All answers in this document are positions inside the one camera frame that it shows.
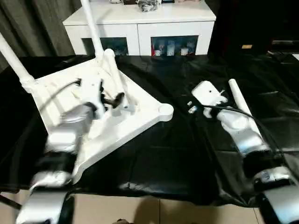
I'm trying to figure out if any white plastic table leg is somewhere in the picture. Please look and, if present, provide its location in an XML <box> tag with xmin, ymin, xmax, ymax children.
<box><xmin>104</xmin><ymin>49</ymin><xmax>136</xmax><ymax>113</ymax></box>
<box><xmin>80</xmin><ymin>0</ymin><xmax>106</xmax><ymax>59</ymax></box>
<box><xmin>0</xmin><ymin>32</ymin><xmax>38</xmax><ymax>92</ymax></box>
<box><xmin>228</xmin><ymin>78</ymin><xmax>269</xmax><ymax>145</ymax></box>

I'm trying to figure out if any white plastic table top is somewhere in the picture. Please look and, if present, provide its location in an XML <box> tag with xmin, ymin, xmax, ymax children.
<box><xmin>21</xmin><ymin>49</ymin><xmax>174</xmax><ymax>185</ymax></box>

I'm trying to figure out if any black work mat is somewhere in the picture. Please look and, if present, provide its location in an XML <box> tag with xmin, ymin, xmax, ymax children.
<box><xmin>0</xmin><ymin>53</ymin><xmax>299</xmax><ymax>207</ymax></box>

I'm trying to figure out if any white cabinet with glass doors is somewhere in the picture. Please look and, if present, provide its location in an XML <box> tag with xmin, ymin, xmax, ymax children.
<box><xmin>63</xmin><ymin>1</ymin><xmax>217</xmax><ymax>56</ymax></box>

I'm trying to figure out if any grey curtain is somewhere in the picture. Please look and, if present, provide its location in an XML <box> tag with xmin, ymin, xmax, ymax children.
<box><xmin>0</xmin><ymin>0</ymin><xmax>83</xmax><ymax>70</ymax></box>

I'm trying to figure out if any black tripod leg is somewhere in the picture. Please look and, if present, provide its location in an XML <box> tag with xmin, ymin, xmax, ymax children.
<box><xmin>0</xmin><ymin>193</ymin><xmax>22</xmax><ymax>210</ymax></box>

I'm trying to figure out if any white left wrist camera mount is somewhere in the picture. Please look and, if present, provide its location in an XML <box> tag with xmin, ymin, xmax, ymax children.
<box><xmin>78</xmin><ymin>78</ymin><xmax>106</xmax><ymax>120</ymax></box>

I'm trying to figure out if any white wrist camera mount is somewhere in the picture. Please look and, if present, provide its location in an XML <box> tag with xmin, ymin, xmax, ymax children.
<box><xmin>191</xmin><ymin>80</ymin><xmax>228</xmax><ymax>118</ymax></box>
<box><xmin>78</xmin><ymin>78</ymin><xmax>106</xmax><ymax>120</ymax></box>

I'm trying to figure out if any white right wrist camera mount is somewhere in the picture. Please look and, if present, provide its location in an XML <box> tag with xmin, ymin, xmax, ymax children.
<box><xmin>191</xmin><ymin>80</ymin><xmax>228</xmax><ymax>118</ymax></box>

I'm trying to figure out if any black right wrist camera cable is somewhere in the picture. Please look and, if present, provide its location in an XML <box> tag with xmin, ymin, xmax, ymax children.
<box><xmin>203</xmin><ymin>105</ymin><xmax>286</xmax><ymax>160</ymax></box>

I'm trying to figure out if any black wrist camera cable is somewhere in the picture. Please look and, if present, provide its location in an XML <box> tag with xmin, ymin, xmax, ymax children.
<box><xmin>203</xmin><ymin>105</ymin><xmax>286</xmax><ymax>160</ymax></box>
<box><xmin>42</xmin><ymin>79</ymin><xmax>82</xmax><ymax>112</ymax></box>

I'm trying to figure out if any black left wrist camera cable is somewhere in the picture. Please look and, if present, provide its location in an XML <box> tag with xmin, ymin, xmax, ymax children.
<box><xmin>42</xmin><ymin>79</ymin><xmax>82</xmax><ymax>112</ymax></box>

